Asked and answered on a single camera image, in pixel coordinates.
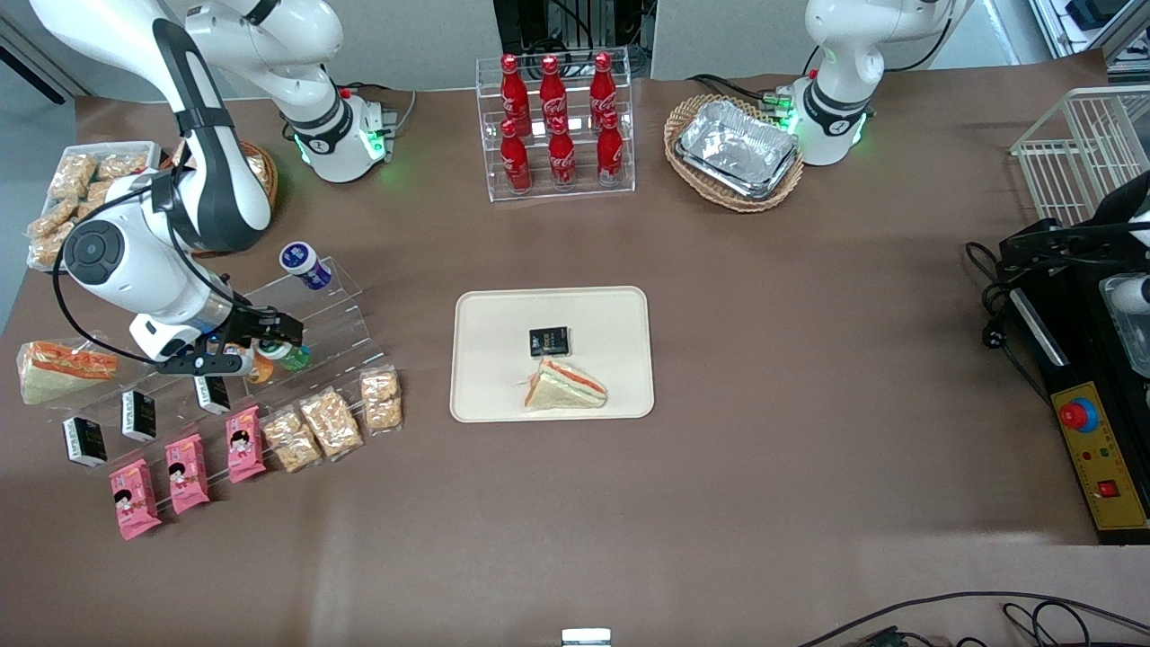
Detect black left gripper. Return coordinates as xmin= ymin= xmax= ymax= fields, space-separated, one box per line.
xmin=997 ymin=193 xmax=1144 ymax=272

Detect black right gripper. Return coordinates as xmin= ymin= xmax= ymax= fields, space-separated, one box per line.
xmin=211 ymin=301 xmax=305 ymax=358

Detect blue gum bottle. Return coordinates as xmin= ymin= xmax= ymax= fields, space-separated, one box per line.
xmin=279 ymin=240 xmax=333 ymax=290

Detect beige plastic serving tray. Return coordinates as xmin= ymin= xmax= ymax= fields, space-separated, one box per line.
xmin=449 ymin=286 xmax=656 ymax=423

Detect white rectangular snack tray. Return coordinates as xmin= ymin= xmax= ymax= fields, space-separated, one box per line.
xmin=27 ymin=141 xmax=163 ymax=272

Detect small black white carton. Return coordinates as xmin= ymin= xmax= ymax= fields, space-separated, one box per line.
xmin=193 ymin=374 xmax=232 ymax=416
xmin=121 ymin=389 xmax=158 ymax=443
xmin=63 ymin=416 xmax=109 ymax=468

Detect clear wrapped nut bar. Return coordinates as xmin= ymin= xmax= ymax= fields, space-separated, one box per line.
xmin=299 ymin=386 xmax=365 ymax=461
xmin=359 ymin=366 xmax=403 ymax=436
xmin=261 ymin=406 xmax=323 ymax=474

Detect pink snack pack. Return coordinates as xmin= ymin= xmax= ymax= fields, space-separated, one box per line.
xmin=110 ymin=458 xmax=163 ymax=540
xmin=225 ymin=406 xmax=267 ymax=483
xmin=164 ymin=433 xmax=210 ymax=515

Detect dark brown wicker basket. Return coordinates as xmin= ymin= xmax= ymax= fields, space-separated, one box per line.
xmin=160 ymin=137 xmax=279 ymax=217

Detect black sealing machine yellow panel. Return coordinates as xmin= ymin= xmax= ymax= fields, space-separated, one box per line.
xmin=997 ymin=261 xmax=1150 ymax=545

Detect grey background shelf unit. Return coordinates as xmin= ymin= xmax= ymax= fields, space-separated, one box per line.
xmin=1029 ymin=0 xmax=1150 ymax=86

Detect triangular wrapped sandwich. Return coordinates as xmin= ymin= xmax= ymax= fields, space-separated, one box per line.
xmin=524 ymin=356 xmax=608 ymax=412
xmin=18 ymin=341 xmax=119 ymax=405

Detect clear acrylic bottle rack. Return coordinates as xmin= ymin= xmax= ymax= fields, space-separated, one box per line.
xmin=476 ymin=47 xmax=637 ymax=203

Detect red cola bottle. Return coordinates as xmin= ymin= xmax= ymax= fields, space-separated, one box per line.
xmin=597 ymin=110 xmax=625 ymax=187
xmin=539 ymin=54 xmax=569 ymax=122
xmin=500 ymin=54 xmax=530 ymax=127
xmin=500 ymin=119 xmax=533 ymax=194
xmin=548 ymin=115 xmax=578 ymax=190
xmin=589 ymin=51 xmax=619 ymax=118

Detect light wicker basket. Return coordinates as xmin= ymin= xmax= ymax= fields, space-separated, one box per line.
xmin=663 ymin=93 xmax=805 ymax=214

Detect stacked silver foil trays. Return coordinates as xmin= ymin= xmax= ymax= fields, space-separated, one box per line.
xmin=674 ymin=99 xmax=801 ymax=200

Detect black background equipment rack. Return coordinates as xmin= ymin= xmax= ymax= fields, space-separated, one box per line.
xmin=492 ymin=0 xmax=657 ymax=77

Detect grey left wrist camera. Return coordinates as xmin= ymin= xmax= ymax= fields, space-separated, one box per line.
xmin=1101 ymin=274 xmax=1150 ymax=314

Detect white wire basket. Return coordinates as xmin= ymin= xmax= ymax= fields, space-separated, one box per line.
xmin=1011 ymin=85 xmax=1150 ymax=230

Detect black machine power cable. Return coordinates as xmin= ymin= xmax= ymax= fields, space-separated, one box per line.
xmin=964 ymin=241 xmax=1048 ymax=401

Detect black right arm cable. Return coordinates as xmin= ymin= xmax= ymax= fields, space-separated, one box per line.
xmin=51 ymin=175 xmax=248 ymax=362

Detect grey right base cable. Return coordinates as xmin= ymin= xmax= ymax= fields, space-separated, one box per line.
xmin=337 ymin=81 xmax=419 ymax=137

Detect black left base cable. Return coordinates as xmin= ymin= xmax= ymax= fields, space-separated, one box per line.
xmin=687 ymin=72 xmax=796 ymax=111

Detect long black floor cable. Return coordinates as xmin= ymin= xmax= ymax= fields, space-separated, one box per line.
xmin=795 ymin=590 xmax=1150 ymax=647

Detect looped black floor cable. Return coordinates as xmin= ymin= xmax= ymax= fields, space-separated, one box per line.
xmin=1002 ymin=600 xmax=1099 ymax=647

